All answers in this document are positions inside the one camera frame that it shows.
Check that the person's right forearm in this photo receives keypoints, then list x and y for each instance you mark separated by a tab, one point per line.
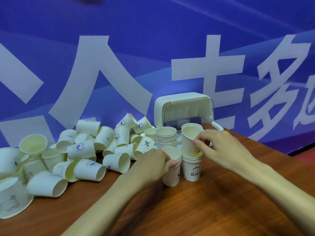
283	184

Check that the person's left hand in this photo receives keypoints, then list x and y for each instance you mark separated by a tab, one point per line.
151	164

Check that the large paper bowl with drawing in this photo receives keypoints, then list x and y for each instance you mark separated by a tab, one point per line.
8	160
11	201

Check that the person's right hand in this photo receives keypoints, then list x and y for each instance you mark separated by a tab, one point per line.
226	149

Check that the single white paper cup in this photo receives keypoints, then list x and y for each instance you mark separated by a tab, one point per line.
189	142

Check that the blue banner with white characters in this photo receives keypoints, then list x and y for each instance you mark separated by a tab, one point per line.
152	46

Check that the short paper cup stack, cartoon print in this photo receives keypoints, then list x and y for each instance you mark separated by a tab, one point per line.
192	169

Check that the person's left forearm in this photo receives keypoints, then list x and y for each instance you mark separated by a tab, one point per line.
105	206

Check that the white plastic box with lid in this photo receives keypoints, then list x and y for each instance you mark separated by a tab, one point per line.
182	105

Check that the person's right thumb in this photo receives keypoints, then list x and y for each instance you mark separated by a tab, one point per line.
204	151

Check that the pile of loose paper cups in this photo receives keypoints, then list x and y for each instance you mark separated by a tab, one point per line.
88	154

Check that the nested cup stack in box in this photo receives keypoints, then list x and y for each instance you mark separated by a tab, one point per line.
166	137

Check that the short stack of nested cups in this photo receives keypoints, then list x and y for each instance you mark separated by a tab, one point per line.
172	175

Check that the person's left thumb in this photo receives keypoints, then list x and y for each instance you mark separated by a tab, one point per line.
172	163

